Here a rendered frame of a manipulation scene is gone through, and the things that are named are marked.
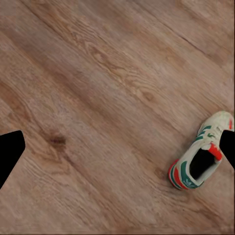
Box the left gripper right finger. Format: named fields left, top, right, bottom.
left=219, top=130, right=235, bottom=169

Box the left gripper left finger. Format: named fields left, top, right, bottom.
left=0, top=130, right=25, bottom=189

